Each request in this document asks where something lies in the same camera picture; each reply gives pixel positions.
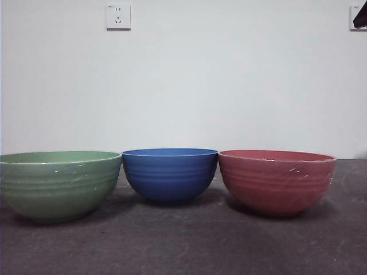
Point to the white wall socket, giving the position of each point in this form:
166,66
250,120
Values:
352,17
118,17

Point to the blue ribbed bowl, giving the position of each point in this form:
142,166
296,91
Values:
170,177

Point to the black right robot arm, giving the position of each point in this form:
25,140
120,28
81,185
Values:
362,17

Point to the red ribbed bowl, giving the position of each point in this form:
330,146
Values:
275,183

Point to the green ribbed bowl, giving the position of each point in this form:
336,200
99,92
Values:
57,186

